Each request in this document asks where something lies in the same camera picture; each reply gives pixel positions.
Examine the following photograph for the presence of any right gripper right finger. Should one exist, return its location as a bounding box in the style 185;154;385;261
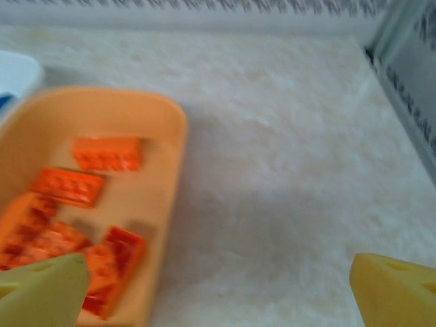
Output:
349;252;436;327

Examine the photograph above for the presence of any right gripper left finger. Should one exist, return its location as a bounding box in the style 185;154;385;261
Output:
0;252;91;327

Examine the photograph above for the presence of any orange plastic container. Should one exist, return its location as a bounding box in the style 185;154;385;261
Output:
0;87;189;327

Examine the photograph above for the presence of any white plastic container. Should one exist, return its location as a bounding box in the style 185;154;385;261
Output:
0;50;45;110

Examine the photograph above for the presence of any aluminium right side rail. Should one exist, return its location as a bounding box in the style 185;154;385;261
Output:
364;44;436;188

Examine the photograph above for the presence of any aluminium right frame post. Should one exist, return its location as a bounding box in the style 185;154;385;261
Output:
362;0;430;52

